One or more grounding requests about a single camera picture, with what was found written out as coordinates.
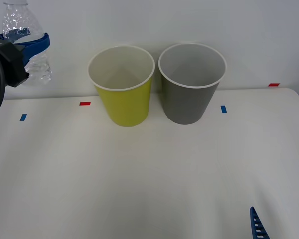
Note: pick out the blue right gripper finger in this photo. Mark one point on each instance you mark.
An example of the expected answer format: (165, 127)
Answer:
(257, 225)

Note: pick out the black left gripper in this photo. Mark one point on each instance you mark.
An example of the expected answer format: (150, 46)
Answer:
(13, 66)

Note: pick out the clear plastic bottle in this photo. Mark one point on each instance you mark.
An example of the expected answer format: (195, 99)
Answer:
(38, 67)

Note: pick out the yellow-green plastic waste bin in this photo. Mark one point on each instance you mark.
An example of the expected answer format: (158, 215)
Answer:
(129, 107)

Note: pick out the grey plastic waste bin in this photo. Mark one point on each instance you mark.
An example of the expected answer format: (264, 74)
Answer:
(187, 104)

